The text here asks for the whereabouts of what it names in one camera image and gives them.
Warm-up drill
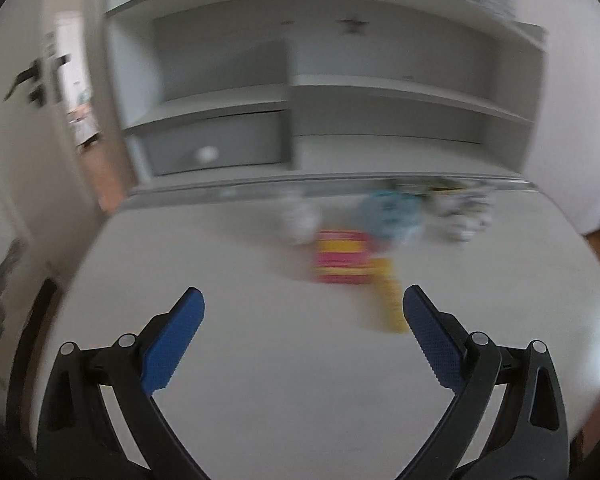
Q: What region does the yellow tube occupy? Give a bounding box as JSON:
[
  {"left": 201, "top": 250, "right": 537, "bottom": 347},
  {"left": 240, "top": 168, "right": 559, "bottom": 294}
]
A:
[{"left": 370, "top": 258, "right": 410, "bottom": 333}]

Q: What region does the printed wrapper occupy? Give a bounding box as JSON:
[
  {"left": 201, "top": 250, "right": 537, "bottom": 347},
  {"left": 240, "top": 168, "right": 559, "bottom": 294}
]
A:
[{"left": 429, "top": 188, "right": 495, "bottom": 242}]

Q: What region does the red yellow small box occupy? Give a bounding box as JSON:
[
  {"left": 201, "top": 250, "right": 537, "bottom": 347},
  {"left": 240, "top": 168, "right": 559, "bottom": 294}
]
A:
[{"left": 313, "top": 230, "right": 372, "bottom": 284}]

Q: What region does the white blue-trimmed cloth bundle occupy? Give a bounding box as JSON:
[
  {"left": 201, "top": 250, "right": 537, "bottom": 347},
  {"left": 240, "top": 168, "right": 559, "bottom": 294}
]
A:
[{"left": 356, "top": 190, "right": 424, "bottom": 246}]

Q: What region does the green carton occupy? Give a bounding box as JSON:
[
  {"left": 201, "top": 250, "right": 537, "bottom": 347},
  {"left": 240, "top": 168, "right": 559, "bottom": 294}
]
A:
[{"left": 399, "top": 179, "right": 483, "bottom": 197}]

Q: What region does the white knotted plastic bag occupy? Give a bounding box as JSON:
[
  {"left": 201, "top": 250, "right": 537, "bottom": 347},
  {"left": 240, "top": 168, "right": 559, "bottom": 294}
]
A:
[{"left": 279, "top": 192, "right": 323, "bottom": 246}]

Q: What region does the dark wooden chair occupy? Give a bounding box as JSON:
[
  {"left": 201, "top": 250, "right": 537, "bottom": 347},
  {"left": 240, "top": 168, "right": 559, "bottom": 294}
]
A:
[{"left": 5, "top": 278, "right": 62, "bottom": 440}]

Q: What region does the white round drawer knob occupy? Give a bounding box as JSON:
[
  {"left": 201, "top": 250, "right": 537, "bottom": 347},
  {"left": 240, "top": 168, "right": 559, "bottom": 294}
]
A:
[{"left": 195, "top": 145, "right": 220, "bottom": 165}]

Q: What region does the grey drawer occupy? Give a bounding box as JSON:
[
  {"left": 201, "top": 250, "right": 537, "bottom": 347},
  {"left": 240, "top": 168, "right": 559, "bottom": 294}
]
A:
[{"left": 140, "top": 110, "right": 290, "bottom": 176}]

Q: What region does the white door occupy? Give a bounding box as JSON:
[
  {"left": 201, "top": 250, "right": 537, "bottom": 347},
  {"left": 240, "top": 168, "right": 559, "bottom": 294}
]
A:
[{"left": 0, "top": 0, "right": 105, "bottom": 282}]

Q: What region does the grey white desk hutch shelf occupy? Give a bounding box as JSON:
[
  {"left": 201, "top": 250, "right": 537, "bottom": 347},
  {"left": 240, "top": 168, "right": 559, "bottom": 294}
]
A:
[{"left": 105, "top": 0, "right": 546, "bottom": 197}]

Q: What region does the black door handle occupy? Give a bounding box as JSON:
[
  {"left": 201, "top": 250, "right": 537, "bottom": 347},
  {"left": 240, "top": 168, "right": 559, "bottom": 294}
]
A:
[{"left": 4, "top": 58, "right": 46, "bottom": 108}]

